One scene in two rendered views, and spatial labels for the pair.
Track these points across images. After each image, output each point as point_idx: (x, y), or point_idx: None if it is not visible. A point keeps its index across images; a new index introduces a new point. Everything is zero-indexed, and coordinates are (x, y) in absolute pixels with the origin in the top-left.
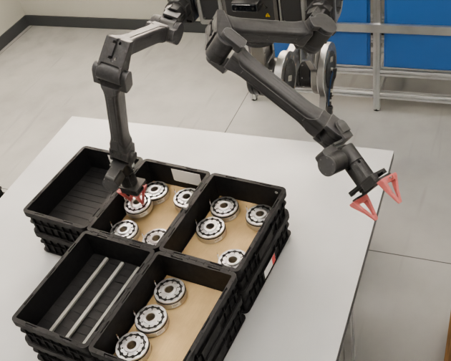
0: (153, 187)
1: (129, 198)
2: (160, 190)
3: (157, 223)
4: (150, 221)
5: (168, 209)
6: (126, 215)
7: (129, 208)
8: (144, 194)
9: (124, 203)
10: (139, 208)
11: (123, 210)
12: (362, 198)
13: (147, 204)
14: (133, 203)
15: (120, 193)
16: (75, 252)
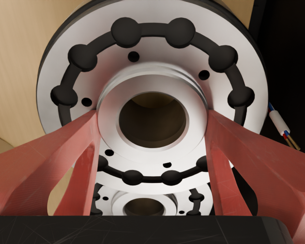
0: (158, 215)
1: (217, 138)
2: (108, 206)
3: None
4: (48, 15)
5: (24, 123)
6: (248, 17)
7: (191, 38)
8: (135, 186)
9: (281, 89)
10: (87, 71)
11: (274, 38)
12: None
13: (47, 120)
14: (168, 95)
15: None
16: None
